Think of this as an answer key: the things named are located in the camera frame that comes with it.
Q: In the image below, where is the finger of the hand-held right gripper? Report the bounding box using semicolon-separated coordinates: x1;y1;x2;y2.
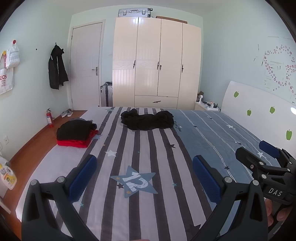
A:
235;147;270;184
258;140;296;168

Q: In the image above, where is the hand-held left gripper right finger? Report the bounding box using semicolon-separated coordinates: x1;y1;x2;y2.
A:
190;155;269;241

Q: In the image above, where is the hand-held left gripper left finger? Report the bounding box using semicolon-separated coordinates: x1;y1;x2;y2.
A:
21;154;100;241

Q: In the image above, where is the black long-sleeve garment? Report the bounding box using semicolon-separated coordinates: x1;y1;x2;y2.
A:
120;108;174;131

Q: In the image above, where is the person's right hand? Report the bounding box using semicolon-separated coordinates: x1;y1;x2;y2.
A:
265;197;294;229

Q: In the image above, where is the folded red garment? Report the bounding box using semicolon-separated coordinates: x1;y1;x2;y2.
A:
57;130;99;148

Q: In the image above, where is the white headboard with apple stickers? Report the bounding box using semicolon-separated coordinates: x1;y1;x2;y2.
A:
221;80;296;163

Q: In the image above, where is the folded black garment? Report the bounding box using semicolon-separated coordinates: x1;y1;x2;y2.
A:
57;119;97;141

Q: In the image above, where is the bed with striped star sheet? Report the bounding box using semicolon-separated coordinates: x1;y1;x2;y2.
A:
15;106;296;241

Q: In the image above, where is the red fire extinguisher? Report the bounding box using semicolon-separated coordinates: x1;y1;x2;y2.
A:
46;108;55;128

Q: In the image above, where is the white nightstand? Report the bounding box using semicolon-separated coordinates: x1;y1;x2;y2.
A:
194;101;221;112

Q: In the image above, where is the detergent bottle yellow label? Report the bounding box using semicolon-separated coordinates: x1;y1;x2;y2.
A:
0;162;18;191

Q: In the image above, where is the white flat box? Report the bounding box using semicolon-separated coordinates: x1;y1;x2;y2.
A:
0;197;11;215

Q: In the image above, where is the silver ribbed upright suitcase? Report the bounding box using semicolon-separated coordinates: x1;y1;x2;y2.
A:
100;81;113;107

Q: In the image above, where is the black hanging jacket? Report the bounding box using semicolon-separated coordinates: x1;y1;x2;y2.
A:
48;44;69;90

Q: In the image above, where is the white room door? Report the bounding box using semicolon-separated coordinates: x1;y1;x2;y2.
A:
69;21;104;111

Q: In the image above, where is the white tote bag red print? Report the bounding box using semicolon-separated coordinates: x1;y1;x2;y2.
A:
0;50;15;95

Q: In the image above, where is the cream four-door wardrobe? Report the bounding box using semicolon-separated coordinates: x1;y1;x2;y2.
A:
112;17;202;109

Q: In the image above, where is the white plastic bag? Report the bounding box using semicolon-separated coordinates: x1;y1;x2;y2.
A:
5;42;20;69

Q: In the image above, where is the flat brown box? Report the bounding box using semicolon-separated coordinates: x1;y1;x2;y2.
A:
156;16;188;24

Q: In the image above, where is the pink circle wall decal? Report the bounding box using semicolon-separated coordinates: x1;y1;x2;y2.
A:
262;44;296;93

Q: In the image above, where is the silver suitcase with handle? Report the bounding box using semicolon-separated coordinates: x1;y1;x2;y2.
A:
118;8;153;18

